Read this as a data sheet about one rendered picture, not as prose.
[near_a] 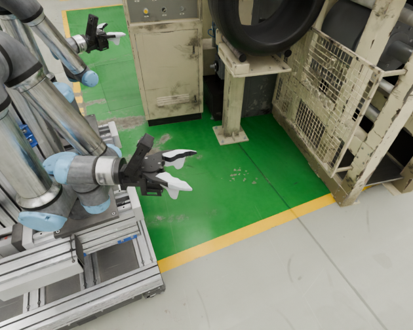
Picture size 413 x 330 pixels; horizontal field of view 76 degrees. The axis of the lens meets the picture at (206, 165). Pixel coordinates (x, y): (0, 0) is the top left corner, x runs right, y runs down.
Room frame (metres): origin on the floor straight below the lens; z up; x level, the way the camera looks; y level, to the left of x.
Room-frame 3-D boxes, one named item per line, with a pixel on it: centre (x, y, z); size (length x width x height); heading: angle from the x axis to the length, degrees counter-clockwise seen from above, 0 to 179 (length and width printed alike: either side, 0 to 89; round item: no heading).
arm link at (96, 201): (0.50, 0.32, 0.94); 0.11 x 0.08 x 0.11; 178
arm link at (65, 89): (1.08, 0.67, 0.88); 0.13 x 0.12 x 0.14; 49
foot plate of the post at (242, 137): (1.94, -0.22, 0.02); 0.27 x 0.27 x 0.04; 14
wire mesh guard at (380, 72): (1.56, -0.68, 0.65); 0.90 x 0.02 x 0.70; 14
